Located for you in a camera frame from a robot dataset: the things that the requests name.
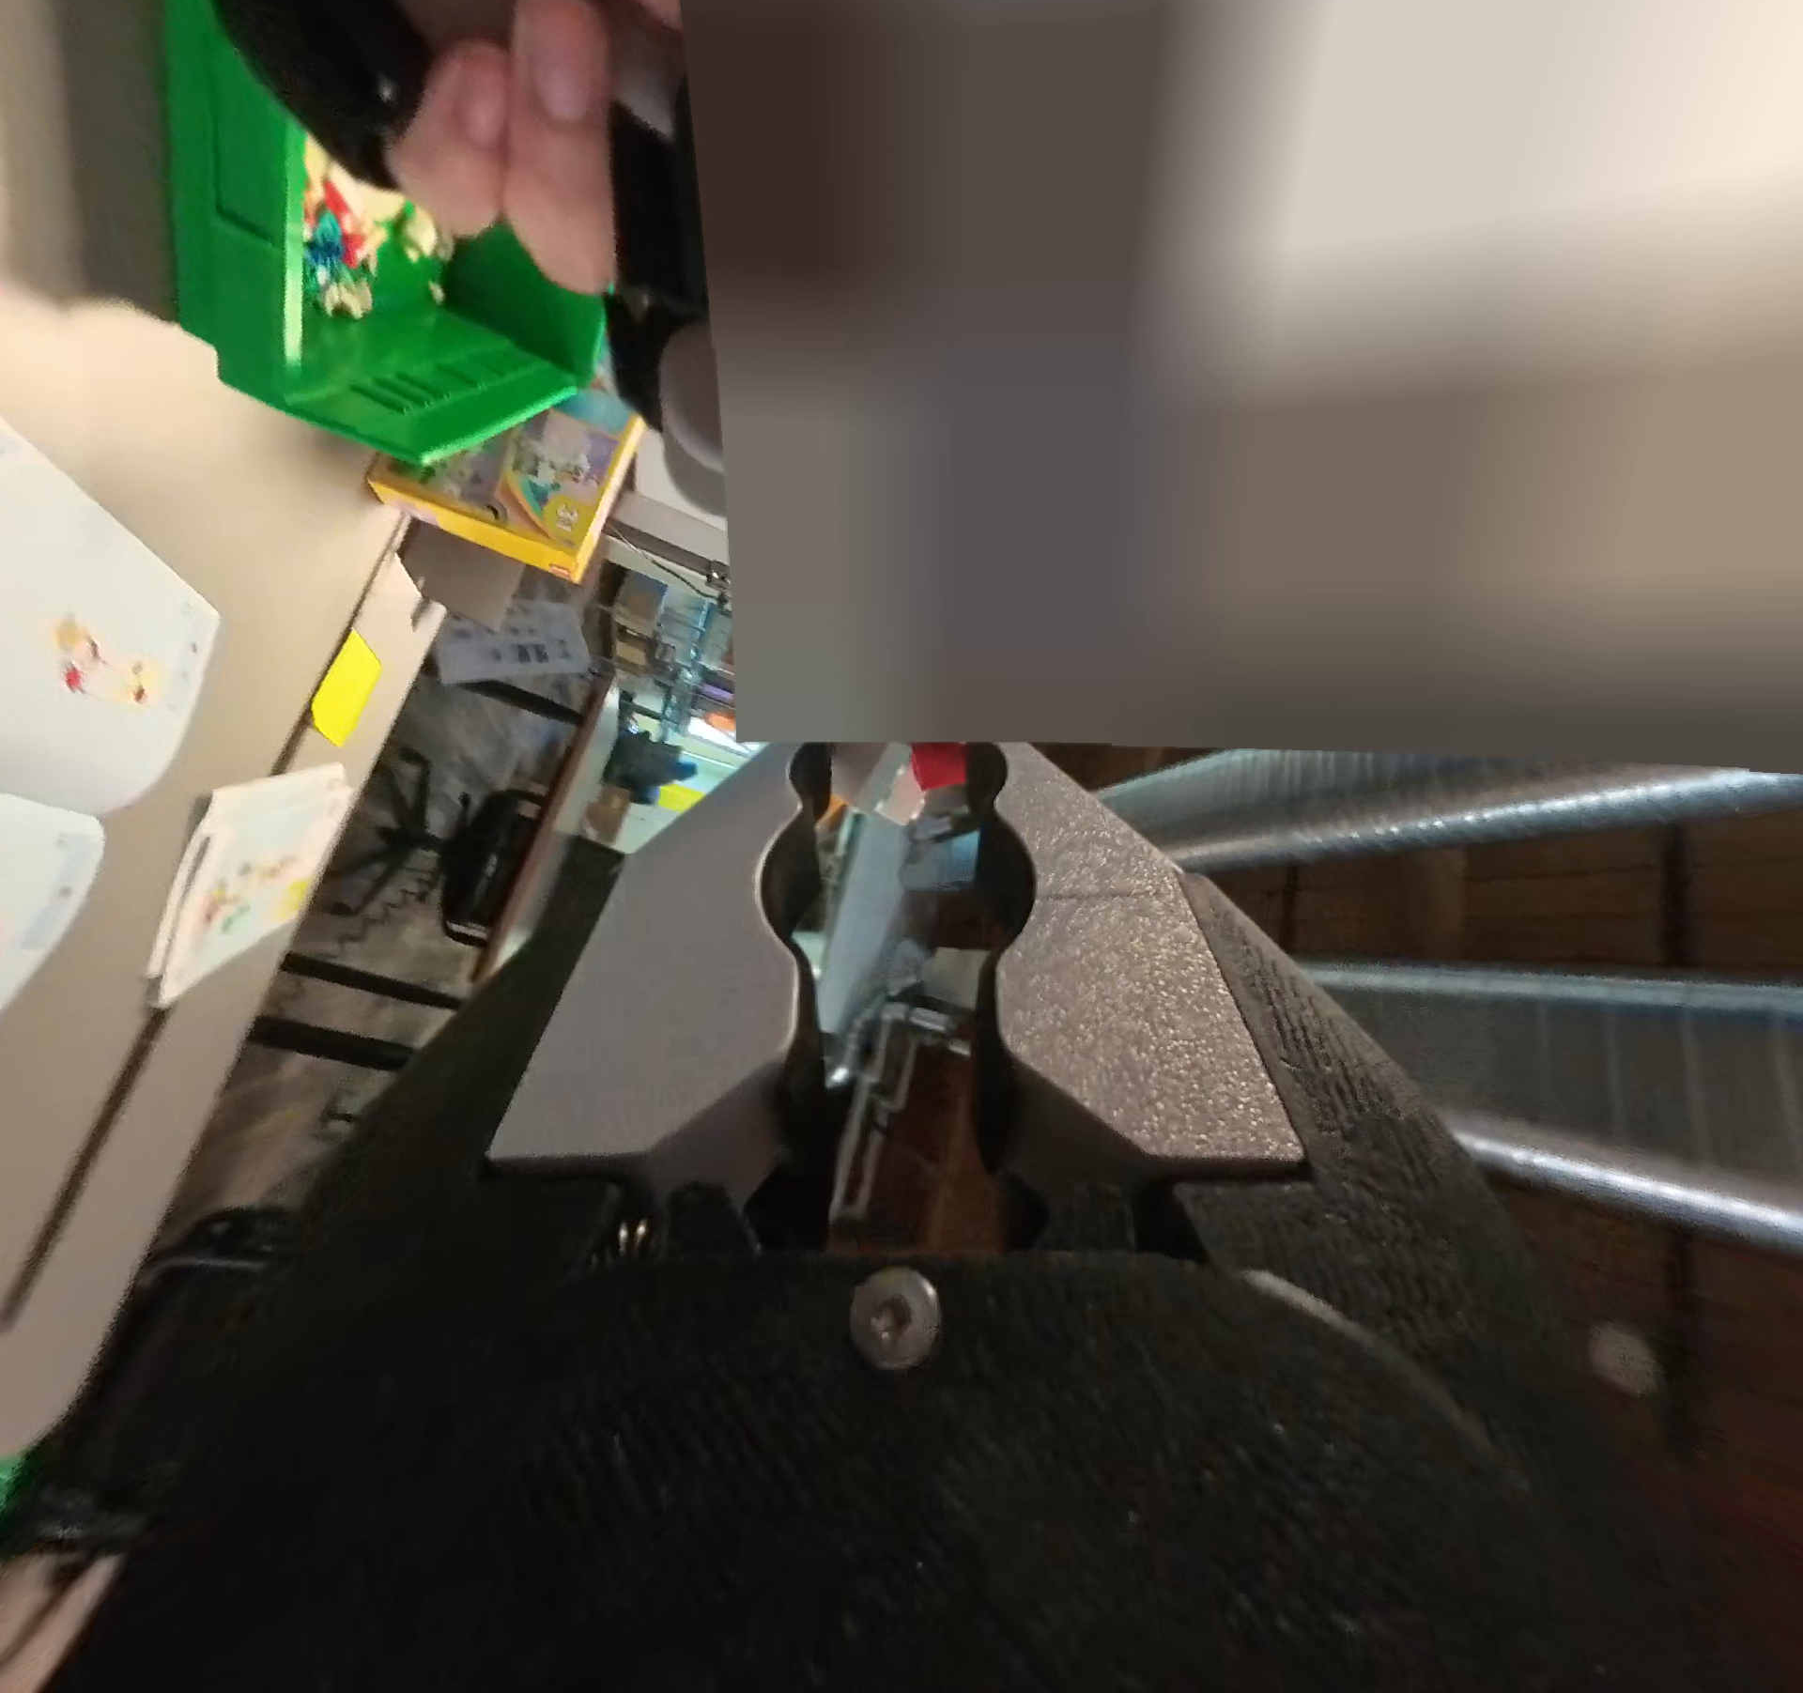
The yellow lego set box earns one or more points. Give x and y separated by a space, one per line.
522 484

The closed instruction booklet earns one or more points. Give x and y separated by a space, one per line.
249 876

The person's left hand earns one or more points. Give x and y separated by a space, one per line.
559 144

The large spiral metal duct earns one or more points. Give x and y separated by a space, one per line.
1480 806

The yellow sticky note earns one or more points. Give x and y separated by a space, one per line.
346 691

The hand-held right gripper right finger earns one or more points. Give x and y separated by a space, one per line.
1142 1017

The white lego head with red studs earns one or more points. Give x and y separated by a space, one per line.
938 767

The open instruction booklet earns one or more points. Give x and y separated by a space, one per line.
98 679

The green plastic bin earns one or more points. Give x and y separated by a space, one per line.
239 243

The black office chair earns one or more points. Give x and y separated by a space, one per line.
493 862

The pile of loose lego pieces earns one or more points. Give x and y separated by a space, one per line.
351 243

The white printed paper sheet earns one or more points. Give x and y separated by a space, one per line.
506 644

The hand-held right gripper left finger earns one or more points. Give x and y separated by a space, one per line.
662 1002

